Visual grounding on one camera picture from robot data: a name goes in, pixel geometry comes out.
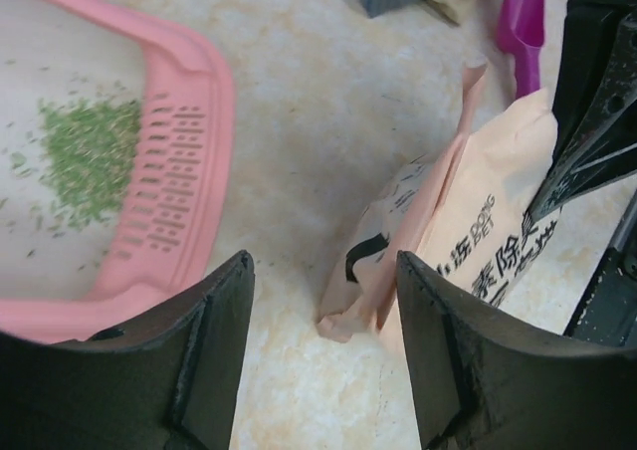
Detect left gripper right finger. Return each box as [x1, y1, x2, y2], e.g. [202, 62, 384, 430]
[396, 252, 636, 449]

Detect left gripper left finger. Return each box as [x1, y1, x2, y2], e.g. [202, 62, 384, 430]
[1, 251, 255, 450]

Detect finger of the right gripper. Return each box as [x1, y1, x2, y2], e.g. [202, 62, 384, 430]
[529, 12, 636, 217]

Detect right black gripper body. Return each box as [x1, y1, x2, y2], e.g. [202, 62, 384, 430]
[552, 0, 636, 158]

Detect purple plastic scoop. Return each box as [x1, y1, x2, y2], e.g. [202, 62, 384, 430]
[497, 0, 544, 100]

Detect beige cat litter bag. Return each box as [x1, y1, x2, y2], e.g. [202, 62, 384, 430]
[317, 65, 560, 354]

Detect green litter pellets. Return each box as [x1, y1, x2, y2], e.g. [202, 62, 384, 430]
[0, 61, 145, 272]

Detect pink litter box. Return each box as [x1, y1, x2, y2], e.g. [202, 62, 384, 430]
[1, 0, 235, 343]

